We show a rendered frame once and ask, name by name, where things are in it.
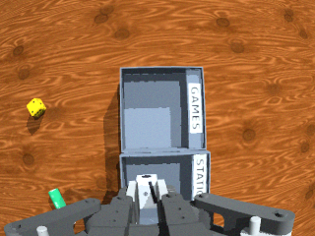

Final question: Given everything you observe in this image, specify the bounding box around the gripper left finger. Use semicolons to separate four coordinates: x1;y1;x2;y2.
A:
4;181;140;236

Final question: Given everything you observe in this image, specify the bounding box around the green aa battery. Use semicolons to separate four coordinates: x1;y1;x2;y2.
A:
48;189;66;208

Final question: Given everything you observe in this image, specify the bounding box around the yellow die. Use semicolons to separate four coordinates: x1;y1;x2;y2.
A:
27;98;46;117

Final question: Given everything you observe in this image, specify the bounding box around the grey rack of labelled bins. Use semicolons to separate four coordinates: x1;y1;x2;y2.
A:
120;66;211;201

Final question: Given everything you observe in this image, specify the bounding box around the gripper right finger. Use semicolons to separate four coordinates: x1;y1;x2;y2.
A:
156;179;295;236

